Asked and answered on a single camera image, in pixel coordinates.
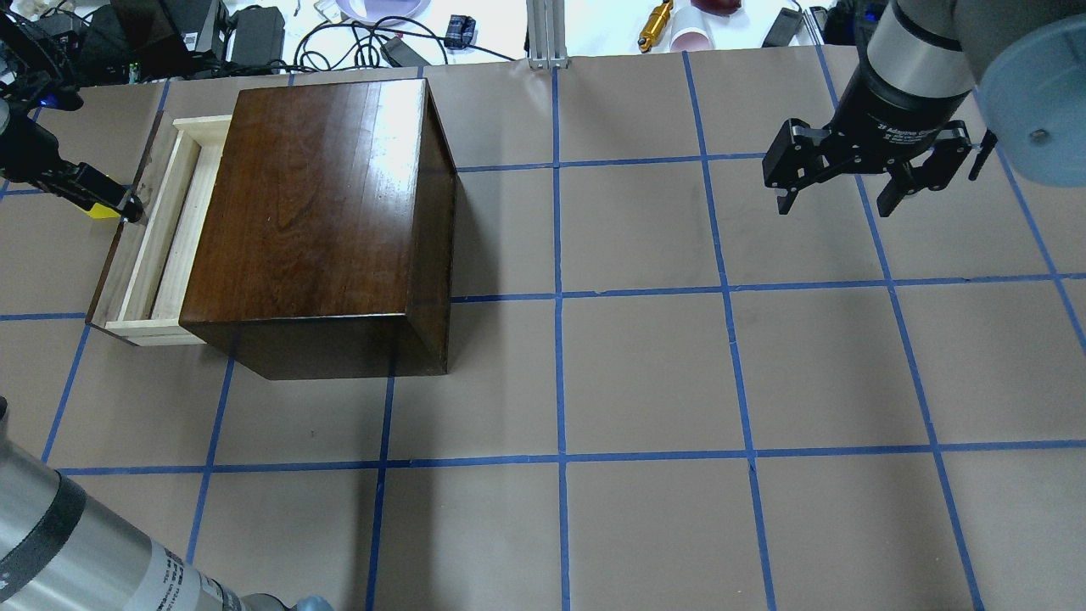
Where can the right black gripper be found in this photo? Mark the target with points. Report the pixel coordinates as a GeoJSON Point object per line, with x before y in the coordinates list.
{"type": "Point", "coordinates": [892, 116]}

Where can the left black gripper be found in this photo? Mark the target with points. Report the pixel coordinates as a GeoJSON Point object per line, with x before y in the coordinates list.
{"type": "Point", "coordinates": [36, 159]}

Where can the yellow block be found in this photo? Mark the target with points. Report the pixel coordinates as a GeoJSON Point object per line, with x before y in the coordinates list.
{"type": "Point", "coordinates": [102, 212]}

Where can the light wood drawer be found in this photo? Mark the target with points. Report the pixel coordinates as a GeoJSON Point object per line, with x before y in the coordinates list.
{"type": "Point", "coordinates": [146, 273]}

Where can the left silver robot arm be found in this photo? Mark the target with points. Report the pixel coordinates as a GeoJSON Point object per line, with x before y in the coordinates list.
{"type": "Point", "coordinates": [64, 550]}

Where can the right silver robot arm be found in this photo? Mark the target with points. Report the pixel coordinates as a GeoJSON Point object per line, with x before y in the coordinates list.
{"type": "Point", "coordinates": [1024, 58]}

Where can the dark wooden drawer cabinet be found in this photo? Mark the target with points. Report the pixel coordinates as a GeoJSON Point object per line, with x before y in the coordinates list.
{"type": "Point", "coordinates": [326, 246]}

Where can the brass cylinder tool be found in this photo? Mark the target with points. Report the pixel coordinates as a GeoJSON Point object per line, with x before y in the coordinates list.
{"type": "Point", "coordinates": [654, 26]}

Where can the white purple bowl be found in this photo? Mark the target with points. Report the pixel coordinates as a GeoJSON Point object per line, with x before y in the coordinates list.
{"type": "Point", "coordinates": [369, 12]}

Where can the black power adapter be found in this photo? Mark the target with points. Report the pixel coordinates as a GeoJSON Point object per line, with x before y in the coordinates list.
{"type": "Point", "coordinates": [398, 54]}

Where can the small black blue device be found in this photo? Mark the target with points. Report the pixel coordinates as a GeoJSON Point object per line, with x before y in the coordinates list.
{"type": "Point", "coordinates": [460, 32]}

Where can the aluminium extrusion post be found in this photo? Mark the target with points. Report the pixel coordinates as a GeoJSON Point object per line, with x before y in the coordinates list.
{"type": "Point", "coordinates": [546, 27]}

